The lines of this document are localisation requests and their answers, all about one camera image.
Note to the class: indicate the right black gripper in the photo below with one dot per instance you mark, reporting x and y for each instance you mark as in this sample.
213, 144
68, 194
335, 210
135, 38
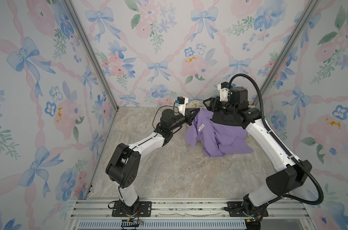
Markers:
214, 104

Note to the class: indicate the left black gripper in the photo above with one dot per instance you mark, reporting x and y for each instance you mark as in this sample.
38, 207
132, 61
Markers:
189, 118

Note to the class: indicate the purple cloth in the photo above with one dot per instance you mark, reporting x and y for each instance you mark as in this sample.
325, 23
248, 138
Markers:
218, 140

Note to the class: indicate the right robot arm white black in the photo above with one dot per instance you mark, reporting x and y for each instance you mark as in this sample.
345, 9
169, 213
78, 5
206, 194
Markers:
288, 175

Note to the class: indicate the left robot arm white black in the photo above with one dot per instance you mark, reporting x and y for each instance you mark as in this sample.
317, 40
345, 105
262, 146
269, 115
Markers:
124, 163

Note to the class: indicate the cream floral cloth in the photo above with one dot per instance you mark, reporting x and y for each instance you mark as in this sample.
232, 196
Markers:
195, 104

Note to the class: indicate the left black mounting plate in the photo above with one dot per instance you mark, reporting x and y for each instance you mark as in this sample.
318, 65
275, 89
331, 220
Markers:
139, 209

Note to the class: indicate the black mounting plate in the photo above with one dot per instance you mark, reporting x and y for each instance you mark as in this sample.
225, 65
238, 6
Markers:
139, 209
245, 209

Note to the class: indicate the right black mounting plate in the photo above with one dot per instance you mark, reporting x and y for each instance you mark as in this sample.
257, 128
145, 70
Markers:
245, 209

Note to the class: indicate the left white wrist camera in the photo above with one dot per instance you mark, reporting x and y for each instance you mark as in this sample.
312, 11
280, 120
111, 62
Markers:
181, 104

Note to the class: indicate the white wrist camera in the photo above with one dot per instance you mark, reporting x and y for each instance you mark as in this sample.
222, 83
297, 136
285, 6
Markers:
223, 89
181, 104

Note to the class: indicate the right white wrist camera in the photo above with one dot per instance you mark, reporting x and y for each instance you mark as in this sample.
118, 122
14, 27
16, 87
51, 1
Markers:
223, 89

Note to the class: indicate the right aluminium corner post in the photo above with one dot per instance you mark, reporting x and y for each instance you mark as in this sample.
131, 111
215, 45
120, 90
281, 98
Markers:
305, 16

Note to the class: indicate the aluminium corner post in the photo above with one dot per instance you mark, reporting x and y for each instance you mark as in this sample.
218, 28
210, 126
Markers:
305, 16
76, 22

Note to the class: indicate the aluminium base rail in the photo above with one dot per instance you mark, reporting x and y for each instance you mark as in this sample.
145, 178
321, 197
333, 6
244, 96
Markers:
187, 214

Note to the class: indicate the left aluminium corner post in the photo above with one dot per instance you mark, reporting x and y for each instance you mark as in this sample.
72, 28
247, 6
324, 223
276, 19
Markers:
76, 22

